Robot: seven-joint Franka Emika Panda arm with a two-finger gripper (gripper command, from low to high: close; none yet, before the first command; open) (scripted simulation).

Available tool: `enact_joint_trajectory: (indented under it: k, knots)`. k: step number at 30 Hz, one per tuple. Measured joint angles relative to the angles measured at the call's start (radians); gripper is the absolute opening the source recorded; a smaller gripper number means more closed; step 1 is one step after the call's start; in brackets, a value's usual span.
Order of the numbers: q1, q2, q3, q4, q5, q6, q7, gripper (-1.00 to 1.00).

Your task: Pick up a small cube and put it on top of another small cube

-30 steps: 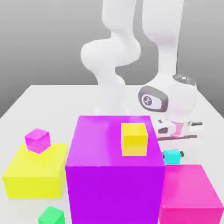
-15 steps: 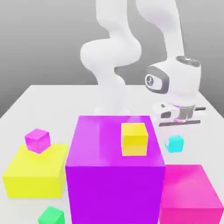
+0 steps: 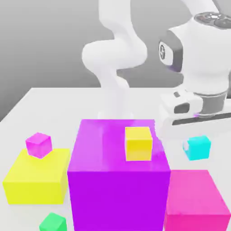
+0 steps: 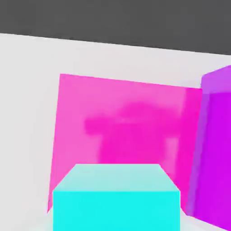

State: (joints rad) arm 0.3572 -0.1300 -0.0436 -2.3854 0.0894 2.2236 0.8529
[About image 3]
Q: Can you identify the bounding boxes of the small yellow cube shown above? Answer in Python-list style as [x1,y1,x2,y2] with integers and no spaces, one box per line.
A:
[125,126,153,162]

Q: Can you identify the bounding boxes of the large purple box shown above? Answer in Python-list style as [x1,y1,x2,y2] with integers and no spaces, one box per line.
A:
[67,119,171,231]

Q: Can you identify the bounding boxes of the small magenta cube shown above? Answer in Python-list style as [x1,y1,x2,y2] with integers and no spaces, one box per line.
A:
[25,132,53,160]

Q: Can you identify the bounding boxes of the small cyan cube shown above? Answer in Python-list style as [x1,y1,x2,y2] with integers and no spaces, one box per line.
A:
[182,135,212,162]

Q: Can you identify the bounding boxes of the small green cube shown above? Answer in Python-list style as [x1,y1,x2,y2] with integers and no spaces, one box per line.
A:
[38,212,68,231]

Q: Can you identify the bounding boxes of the large pink box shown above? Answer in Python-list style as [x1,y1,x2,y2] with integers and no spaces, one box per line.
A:
[163,169,231,231]

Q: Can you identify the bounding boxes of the large yellow box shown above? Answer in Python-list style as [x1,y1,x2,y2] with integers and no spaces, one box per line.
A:
[2,148,71,205]

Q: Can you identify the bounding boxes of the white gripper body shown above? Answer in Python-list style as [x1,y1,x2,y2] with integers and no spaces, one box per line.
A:
[158,112,231,143]

